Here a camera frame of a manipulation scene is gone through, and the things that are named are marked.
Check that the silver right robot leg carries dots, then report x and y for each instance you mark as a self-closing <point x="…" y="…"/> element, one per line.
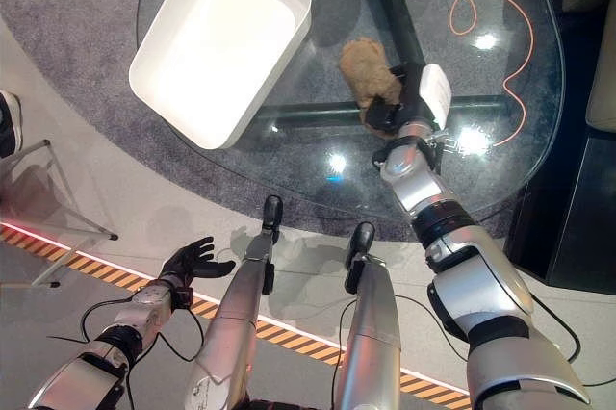
<point x="368" y="328"/>

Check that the black cabinet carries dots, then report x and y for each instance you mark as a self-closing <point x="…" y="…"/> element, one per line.
<point x="568" y="217"/>

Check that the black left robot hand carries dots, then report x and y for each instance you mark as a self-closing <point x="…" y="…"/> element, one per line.
<point x="192" y="261"/>

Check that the brown fuzzy cloth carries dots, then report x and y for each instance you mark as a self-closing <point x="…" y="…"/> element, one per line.
<point x="368" y="74"/>

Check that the clear glass side table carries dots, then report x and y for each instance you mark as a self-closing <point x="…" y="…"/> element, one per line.
<point x="48" y="198"/>

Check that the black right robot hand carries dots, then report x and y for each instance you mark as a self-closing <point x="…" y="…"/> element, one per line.
<point x="418" y="92"/>

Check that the beige sofa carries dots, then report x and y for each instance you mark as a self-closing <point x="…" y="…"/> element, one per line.
<point x="599" y="44"/>

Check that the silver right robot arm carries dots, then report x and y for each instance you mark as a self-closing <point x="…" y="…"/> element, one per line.
<point x="474" y="294"/>

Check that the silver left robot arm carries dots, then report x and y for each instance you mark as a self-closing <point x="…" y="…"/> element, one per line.
<point x="103" y="347"/>

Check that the grey round rug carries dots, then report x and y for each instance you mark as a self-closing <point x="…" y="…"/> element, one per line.
<point x="202" y="92"/>

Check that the black table frame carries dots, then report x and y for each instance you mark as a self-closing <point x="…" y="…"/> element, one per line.
<point x="399" y="34"/>

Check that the person's shoe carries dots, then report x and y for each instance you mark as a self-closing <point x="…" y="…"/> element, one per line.
<point x="10" y="123"/>

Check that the black yellow hazard tape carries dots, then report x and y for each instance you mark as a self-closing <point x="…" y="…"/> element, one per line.
<point x="284" y="333"/>

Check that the silver left robot leg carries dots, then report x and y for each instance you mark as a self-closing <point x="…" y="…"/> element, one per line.
<point x="236" y="314"/>

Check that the silver robot leg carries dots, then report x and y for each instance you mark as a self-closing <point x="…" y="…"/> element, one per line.
<point x="368" y="328"/>
<point x="236" y="314"/>

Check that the white rectangular plastic basket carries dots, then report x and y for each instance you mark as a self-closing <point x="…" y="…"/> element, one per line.
<point x="216" y="44"/>

